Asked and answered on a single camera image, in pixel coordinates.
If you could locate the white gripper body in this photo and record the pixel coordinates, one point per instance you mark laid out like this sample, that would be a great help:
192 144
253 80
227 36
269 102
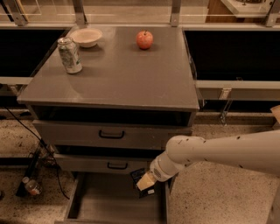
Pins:
157 172

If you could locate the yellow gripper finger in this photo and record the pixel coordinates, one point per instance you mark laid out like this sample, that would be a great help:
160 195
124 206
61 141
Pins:
146 181

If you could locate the dark blue rxbar wrapper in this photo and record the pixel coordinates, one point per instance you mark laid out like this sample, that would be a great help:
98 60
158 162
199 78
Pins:
136 176

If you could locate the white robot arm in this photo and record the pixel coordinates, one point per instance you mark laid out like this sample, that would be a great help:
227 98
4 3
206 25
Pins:
226 180

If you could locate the grey bottom drawer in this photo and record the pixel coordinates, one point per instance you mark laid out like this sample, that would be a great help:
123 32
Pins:
104 198

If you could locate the grey drawer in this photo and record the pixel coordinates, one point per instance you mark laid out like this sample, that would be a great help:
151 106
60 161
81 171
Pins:
116 165
104 198
108 135

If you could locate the grey middle drawer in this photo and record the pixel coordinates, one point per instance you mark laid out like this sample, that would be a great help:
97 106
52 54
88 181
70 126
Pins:
116 165

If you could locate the grey top drawer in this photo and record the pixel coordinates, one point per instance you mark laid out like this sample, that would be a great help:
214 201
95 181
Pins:
108 135

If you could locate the grey drawer cabinet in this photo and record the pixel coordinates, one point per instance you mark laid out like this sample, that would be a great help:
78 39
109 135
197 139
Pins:
118 83

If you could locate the plastic bottle on floor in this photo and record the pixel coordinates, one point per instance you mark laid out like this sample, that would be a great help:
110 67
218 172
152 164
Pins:
32 186

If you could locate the black bar on floor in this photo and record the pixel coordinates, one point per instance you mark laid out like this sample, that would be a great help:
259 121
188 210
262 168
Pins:
21 192

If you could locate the red apple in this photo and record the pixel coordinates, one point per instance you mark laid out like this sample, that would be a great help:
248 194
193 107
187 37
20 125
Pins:
144 40

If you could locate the white bowl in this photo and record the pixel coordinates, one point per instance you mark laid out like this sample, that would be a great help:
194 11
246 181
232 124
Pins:
86 37

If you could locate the silver soda can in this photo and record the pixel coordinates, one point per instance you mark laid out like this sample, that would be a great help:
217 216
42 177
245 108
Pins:
68 52

